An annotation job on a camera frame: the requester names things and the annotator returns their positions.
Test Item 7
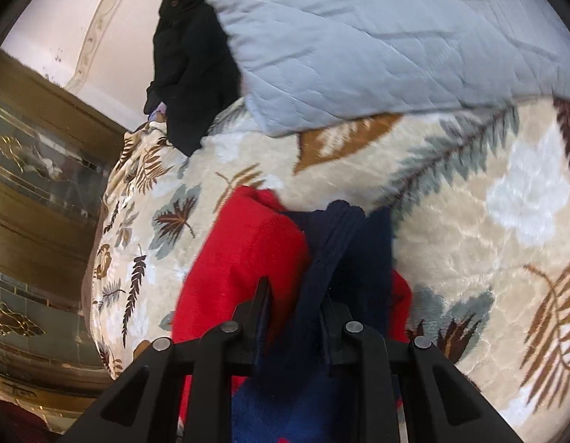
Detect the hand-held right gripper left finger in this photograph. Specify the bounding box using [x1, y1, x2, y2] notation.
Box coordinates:
[66, 277, 273, 443]

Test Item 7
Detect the red and navy sweater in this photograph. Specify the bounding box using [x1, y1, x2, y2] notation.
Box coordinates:
[172, 185, 413, 443]

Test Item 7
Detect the leaf print blanket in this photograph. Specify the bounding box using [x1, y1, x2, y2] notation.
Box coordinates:
[82, 97, 570, 443]

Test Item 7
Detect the wooden glass door cabinet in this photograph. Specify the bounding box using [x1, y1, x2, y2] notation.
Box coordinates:
[0, 48, 145, 435]

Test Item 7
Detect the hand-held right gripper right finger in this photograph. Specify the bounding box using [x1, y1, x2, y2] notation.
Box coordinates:
[319, 295, 525, 443]

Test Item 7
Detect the grey quilted pillow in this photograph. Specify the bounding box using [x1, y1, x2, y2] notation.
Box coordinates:
[186, 0, 570, 138]

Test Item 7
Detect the black clothing pile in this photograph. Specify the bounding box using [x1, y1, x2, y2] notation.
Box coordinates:
[144, 0, 242, 158]

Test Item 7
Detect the dark red cloth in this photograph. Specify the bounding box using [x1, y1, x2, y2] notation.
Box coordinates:
[0, 397, 52, 443]

